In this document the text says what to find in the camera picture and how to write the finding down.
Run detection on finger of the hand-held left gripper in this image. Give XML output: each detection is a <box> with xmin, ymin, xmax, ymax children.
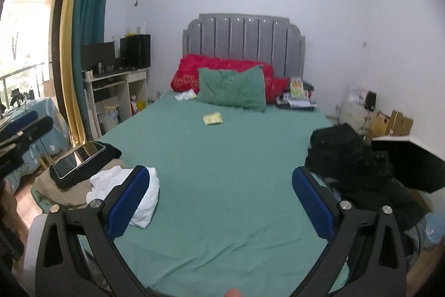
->
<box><xmin>0</xmin><ymin>110</ymin><xmax>39</xmax><ymax>142</ymax></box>
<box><xmin>26</xmin><ymin>116</ymin><xmax>54</xmax><ymax>144</ymax></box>

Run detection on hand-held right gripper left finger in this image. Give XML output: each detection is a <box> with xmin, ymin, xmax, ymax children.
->
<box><xmin>34</xmin><ymin>165</ymin><xmax>151</xmax><ymax>297</ymax></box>

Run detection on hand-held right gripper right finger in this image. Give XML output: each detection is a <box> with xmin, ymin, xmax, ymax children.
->
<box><xmin>291</xmin><ymin>165</ymin><xmax>408</xmax><ymax>297</ymax></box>

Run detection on white hooded jacket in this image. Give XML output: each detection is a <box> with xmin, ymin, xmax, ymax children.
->
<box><xmin>86</xmin><ymin>166</ymin><xmax>160</xmax><ymax>229</ymax></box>

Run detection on pile of black clothes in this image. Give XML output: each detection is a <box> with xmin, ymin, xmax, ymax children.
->
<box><xmin>305</xmin><ymin>124</ymin><xmax>426</xmax><ymax>238</ymax></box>

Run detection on beige clothes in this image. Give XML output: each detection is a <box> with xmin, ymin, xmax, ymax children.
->
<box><xmin>34</xmin><ymin>159</ymin><xmax>127</xmax><ymax>208</ymax></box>

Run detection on tablet computer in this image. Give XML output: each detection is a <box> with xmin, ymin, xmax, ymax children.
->
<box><xmin>53</xmin><ymin>141</ymin><xmax>106</xmax><ymax>179</ymax></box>

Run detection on black cloth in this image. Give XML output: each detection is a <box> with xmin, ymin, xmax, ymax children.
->
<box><xmin>49</xmin><ymin>142</ymin><xmax>122</xmax><ymax>189</ymax></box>

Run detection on white bin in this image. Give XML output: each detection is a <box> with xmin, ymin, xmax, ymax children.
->
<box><xmin>98</xmin><ymin>108</ymin><xmax>121</xmax><ymax>136</ymax></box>

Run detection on yellow curtain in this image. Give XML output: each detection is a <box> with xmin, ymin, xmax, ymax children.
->
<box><xmin>59</xmin><ymin>0</ymin><xmax>92</xmax><ymax>144</ymax></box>

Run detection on black monitor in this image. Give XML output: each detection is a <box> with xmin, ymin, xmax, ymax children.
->
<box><xmin>81</xmin><ymin>41</ymin><xmax>116</xmax><ymax>73</ymax></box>

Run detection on bed with green sheet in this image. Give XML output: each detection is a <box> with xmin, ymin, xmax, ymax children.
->
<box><xmin>31</xmin><ymin>90</ymin><xmax>350</xmax><ymax>297</ymax></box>

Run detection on white nightstand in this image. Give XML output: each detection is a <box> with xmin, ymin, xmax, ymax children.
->
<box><xmin>341</xmin><ymin>86</ymin><xmax>378</xmax><ymax>135</ymax></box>

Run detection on cream computer desk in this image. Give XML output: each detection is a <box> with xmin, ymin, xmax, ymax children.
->
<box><xmin>83</xmin><ymin>67</ymin><xmax>151</xmax><ymax>139</ymax></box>

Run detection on black table with white edge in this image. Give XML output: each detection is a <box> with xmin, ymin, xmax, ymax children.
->
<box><xmin>371</xmin><ymin>134</ymin><xmax>445</xmax><ymax>194</ymax></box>

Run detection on stack of books and boxes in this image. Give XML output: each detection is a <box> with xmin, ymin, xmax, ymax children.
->
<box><xmin>276</xmin><ymin>76</ymin><xmax>318</xmax><ymax>109</ymax></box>

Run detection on yellow packet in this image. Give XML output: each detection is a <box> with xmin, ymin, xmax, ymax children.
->
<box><xmin>203</xmin><ymin>112</ymin><xmax>223</xmax><ymax>126</ymax></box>

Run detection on cardboard boxes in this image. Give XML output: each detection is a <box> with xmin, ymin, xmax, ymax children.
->
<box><xmin>365</xmin><ymin>109</ymin><xmax>414</xmax><ymax>144</ymax></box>

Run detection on black computer tower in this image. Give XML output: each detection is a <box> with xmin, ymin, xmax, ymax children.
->
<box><xmin>120</xmin><ymin>34</ymin><xmax>151</xmax><ymax>70</ymax></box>

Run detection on white packet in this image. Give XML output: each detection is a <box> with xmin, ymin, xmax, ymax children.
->
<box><xmin>175</xmin><ymin>90</ymin><xmax>198</xmax><ymax>102</ymax></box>

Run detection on light blue plastic basin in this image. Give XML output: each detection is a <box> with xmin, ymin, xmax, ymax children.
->
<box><xmin>419</xmin><ymin>213</ymin><xmax>445</xmax><ymax>246</ymax></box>

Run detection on teal curtain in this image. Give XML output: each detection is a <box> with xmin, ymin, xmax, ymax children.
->
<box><xmin>71</xmin><ymin>0</ymin><xmax>115</xmax><ymax>144</ymax></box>

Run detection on red patterned quilt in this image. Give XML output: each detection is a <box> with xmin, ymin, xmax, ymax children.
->
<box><xmin>170</xmin><ymin>54</ymin><xmax>290</xmax><ymax>104</ymax></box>

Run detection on green pillow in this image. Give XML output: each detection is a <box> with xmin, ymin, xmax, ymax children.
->
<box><xmin>196</xmin><ymin>65</ymin><xmax>268</xmax><ymax>113</ymax></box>

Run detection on grey padded headboard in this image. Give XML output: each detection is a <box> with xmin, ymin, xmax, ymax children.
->
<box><xmin>182</xmin><ymin>13</ymin><xmax>306</xmax><ymax>84</ymax></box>

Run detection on dark balcony door frame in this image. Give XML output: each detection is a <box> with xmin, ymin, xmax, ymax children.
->
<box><xmin>0</xmin><ymin>0</ymin><xmax>72</xmax><ymax>131</ymax></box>

